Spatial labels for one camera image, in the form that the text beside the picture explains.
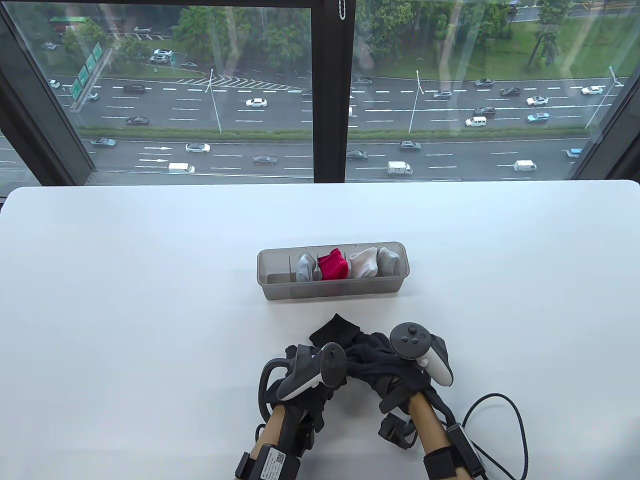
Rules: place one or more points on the person's right hand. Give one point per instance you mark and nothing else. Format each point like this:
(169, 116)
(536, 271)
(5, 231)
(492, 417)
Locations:
(385, 375)

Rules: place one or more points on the person's left hand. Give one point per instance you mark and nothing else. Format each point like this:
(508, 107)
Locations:
(300, 402)

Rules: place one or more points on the black sock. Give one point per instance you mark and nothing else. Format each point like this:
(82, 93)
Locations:
(335, 330)

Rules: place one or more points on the white sock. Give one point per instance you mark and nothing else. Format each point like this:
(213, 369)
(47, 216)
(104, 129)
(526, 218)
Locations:
(361, 267)
(369, 255)

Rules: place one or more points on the grey sock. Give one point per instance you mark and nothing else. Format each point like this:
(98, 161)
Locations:
(390, 264)
(384, 251)

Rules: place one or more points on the pink sock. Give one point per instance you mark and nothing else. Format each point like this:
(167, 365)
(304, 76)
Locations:
(332, 270)
(336, 255)

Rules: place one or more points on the person's right forearm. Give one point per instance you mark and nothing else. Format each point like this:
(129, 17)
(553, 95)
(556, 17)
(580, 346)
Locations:
(430, 427)

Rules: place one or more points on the person's left forearm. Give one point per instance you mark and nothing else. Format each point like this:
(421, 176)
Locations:
(272, 430)

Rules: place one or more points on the grey white tracking controller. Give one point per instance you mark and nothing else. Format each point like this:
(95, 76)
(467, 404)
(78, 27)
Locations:
(330, 367)
(410, 340)

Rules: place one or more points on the black labelled sensor box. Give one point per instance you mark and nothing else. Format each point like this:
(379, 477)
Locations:
(465, 442)
(275, 462)

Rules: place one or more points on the grey plastic divided organizer box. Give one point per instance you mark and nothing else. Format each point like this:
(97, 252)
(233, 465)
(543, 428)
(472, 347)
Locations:
(280, 287)

